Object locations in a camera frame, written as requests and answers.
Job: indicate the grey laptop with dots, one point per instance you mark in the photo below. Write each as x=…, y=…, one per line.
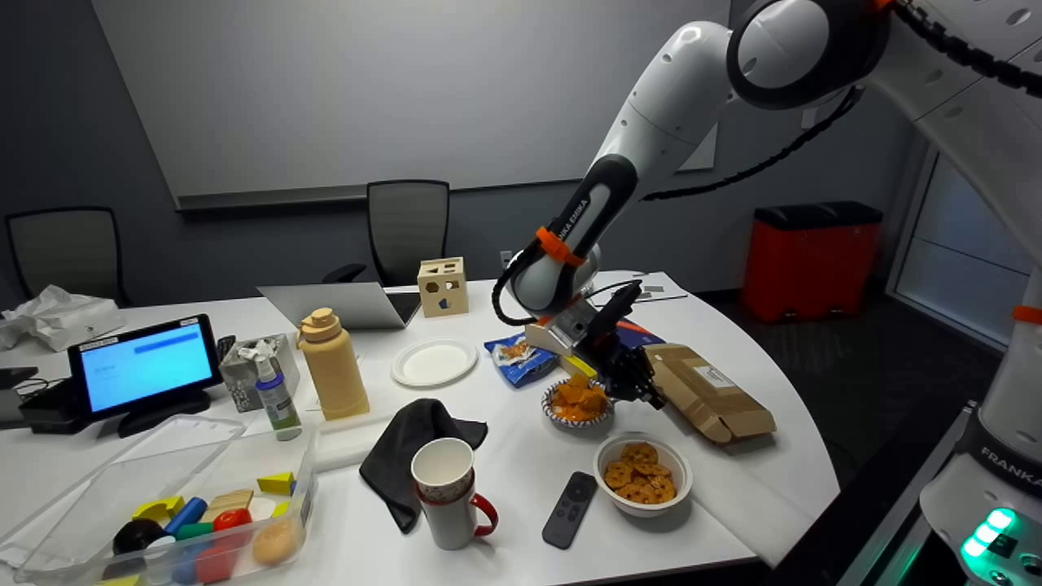
x=363, y=307

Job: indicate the white mug red handle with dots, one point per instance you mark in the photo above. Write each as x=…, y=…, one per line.
x=445, y=481

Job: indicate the red trash bin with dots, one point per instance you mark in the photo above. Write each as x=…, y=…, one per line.
x=810, y=260

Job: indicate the white round lid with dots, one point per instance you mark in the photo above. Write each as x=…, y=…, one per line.
x=432, y=366

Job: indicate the black remote control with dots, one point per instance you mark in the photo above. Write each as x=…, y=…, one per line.
x=571, y=508

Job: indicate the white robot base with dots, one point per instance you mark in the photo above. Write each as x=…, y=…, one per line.
x=972, y=515

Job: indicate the white bowl of chips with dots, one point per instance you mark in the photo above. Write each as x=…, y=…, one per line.
x=642, y=474

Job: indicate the crumpled white plastic bag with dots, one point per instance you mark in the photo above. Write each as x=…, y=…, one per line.
x=61, y=319

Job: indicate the black tablet with screen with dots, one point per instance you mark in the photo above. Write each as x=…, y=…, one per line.
x=149, y=372

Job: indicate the blue snack packet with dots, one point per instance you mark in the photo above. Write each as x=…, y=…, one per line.
x=520, y=362

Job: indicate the cream plastic bottle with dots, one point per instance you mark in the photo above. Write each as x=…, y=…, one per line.
x=335, y=366

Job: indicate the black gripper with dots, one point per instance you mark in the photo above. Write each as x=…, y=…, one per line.
x=623, y=372

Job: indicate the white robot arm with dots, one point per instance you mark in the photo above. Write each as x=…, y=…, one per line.
x=959, y=68

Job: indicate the black cloth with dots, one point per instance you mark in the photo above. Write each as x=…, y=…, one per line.
x=387, y=471

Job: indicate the blue book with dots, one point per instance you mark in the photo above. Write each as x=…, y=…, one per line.
x=637, y=335

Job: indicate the grey office chair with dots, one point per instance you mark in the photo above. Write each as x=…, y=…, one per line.
x=409, y=223

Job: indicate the wooden shape sorter cube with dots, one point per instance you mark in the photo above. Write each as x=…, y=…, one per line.
x=442, y=285

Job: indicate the small spray bottle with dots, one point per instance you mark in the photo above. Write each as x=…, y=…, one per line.
x=273, y=389

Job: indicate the black office chair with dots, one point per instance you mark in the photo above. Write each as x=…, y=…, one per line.
x=74, y=248

